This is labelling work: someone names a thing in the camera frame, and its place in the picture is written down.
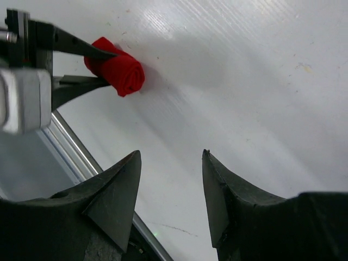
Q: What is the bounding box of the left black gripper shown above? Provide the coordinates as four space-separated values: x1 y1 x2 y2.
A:
1 9 117 111

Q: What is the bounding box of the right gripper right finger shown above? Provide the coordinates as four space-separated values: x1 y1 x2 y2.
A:
202 150 347 260

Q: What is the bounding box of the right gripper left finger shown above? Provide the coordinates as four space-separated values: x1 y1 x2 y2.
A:
1 151 141 260

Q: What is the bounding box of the red patterned sock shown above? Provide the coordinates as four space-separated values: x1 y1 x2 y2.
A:
84 37 145 97

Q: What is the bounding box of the aluminium front rail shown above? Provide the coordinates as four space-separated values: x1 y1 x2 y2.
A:
40 111 173 260

